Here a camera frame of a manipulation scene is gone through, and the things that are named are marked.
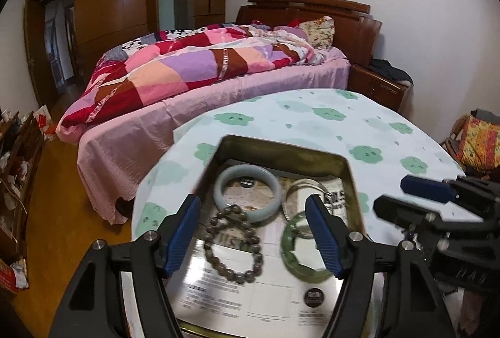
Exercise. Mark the silver bangle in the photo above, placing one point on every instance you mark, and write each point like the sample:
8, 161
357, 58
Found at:
296, 195

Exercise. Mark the pale jade bangle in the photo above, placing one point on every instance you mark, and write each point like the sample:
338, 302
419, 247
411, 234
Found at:
254, 189

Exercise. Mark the green jade bangle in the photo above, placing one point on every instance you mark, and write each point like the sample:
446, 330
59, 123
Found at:
299, 251

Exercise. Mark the pink metal tin box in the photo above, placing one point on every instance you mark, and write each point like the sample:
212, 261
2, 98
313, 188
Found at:
194, 165

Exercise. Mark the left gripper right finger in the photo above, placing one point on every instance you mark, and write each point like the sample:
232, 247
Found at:
412, 304

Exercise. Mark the printed paper leaflet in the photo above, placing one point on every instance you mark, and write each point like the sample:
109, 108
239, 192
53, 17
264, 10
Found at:
221, 288

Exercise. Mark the dark clothes on nightstand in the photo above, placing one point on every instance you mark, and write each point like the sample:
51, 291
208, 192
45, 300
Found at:
388, 71

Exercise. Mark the pink bed sheet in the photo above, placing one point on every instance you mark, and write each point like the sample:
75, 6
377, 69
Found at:
113, 157

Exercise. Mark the patchwork quilt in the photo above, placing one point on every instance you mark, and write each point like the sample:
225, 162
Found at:
168, 63

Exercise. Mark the wicker chair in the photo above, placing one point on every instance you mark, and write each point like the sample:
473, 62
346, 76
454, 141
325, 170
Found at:
450, 144

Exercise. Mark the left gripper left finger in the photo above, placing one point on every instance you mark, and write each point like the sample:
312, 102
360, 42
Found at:
93, 304

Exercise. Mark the orange patterned cushion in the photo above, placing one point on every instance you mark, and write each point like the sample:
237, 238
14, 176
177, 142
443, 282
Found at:
479, 145

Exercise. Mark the green cloud tablecloth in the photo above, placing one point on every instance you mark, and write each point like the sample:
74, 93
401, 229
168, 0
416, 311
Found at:
379, 145

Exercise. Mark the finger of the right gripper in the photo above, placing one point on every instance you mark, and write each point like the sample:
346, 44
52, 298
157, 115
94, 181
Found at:
437, 191
407, 216

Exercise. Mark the floral pillow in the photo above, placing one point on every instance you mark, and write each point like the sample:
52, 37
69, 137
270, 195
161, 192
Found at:
320, 32

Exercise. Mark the red and white paper bag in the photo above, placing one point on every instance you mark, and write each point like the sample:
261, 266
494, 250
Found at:
45, 123

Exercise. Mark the wooden nightstand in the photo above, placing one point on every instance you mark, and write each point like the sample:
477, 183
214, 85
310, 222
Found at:
383, 91

